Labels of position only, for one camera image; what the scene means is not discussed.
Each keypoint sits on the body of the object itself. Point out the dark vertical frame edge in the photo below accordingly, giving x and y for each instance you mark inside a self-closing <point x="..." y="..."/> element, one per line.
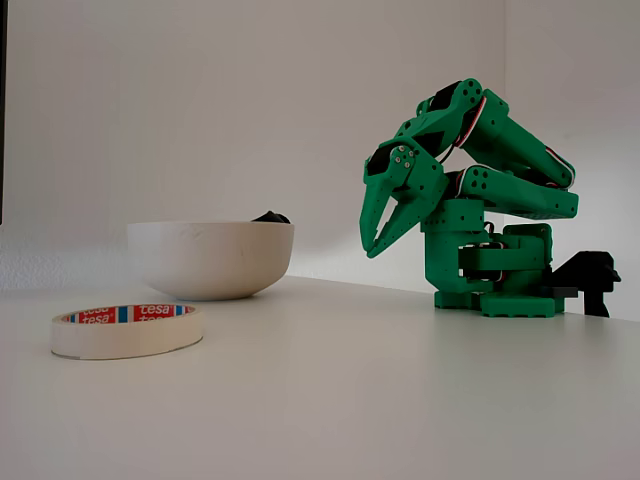
<point x="3" y="100"/>

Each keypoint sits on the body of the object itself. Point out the black object in bowl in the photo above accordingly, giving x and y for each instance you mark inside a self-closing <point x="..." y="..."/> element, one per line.
<point x="272" y="218"/>

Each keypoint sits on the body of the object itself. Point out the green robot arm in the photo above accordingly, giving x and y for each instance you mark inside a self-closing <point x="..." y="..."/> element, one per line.
<point x="520" y="145"/>

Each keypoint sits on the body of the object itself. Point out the white tesa masking tape roll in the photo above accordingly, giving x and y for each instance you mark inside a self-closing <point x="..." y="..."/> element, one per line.
<point x="125" y="337"/>

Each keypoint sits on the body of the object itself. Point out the white bowl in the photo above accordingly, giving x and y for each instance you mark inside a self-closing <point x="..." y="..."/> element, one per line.
<point x="210" y="260"/>

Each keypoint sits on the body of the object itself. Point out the black table clamp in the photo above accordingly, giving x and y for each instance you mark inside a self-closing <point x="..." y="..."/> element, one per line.
<point x="595" y="272"/>

